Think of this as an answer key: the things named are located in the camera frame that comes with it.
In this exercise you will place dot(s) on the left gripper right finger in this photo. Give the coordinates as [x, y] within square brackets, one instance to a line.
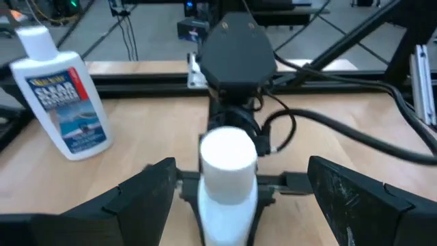
[375, 222]

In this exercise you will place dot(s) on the silver aluminium extrusion piece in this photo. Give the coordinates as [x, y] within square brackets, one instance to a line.
[423, 85]

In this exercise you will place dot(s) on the gray metal base plate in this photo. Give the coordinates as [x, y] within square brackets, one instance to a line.
[195, 73]

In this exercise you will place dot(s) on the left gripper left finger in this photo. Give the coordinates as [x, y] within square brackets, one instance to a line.
[102, 225]

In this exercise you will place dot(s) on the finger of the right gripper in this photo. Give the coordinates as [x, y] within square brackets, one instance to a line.
[263, 201]
[191, 198]

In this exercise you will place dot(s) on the white plastic restorer bottle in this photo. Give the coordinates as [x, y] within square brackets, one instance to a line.
[65, 102]
[227, 177]

